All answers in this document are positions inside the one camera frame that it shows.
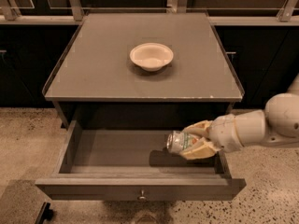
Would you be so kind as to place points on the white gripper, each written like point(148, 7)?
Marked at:
point(222, 133)

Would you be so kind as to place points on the green and white 7up can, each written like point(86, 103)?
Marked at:
point(179, 141)

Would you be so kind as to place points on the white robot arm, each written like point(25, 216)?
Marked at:
point(277, 125)

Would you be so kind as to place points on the round metal drawer knob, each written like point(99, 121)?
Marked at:
point(142, 196)

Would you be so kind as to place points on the grey cabinet with counter top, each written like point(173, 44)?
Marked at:
point(97, 79)

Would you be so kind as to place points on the open grey top drawer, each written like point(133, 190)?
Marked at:
point(114, 165)

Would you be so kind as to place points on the white bowl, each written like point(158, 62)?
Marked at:
point(151, 56)

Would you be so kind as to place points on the metal railing with glass panels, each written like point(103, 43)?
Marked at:
point(219, 12)

